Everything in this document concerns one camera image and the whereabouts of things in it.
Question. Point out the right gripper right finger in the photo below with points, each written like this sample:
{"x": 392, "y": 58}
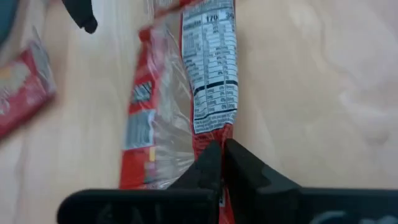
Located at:
{"x": 311, "y": 207}

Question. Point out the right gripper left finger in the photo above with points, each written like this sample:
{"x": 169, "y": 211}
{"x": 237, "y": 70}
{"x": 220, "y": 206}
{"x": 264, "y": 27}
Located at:
{"x": 140, "y": 207}

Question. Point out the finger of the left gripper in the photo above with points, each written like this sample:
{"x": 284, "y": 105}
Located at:
{"x": 81, "y": 14}

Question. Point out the red popcorn bag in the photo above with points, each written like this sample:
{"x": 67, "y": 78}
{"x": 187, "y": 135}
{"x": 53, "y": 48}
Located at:
{"x": 21, "y": 90}
{"x": 211, "y": 62}

